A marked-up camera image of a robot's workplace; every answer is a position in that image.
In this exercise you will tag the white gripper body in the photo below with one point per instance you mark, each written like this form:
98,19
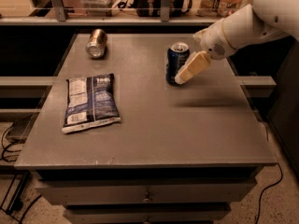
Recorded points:
215,44

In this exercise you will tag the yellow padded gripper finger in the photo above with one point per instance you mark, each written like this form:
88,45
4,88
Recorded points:
200,36
195,64

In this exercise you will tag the blue pepsi can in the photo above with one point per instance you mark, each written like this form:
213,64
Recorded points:
177,55

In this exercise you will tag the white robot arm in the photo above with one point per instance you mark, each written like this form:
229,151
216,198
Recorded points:
259,22

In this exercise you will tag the silver can lying down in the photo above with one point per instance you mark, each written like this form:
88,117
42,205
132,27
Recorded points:
97,43

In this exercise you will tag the black bag on shelf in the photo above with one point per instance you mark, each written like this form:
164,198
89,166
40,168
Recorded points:
152,8

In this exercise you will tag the blue white chip bag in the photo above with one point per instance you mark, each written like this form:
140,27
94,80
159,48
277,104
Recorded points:
90,103

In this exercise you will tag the grey drawer cabinet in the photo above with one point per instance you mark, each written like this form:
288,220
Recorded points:
177,155

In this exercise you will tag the grey metal shelf rail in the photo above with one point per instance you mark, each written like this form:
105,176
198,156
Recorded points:
72,13

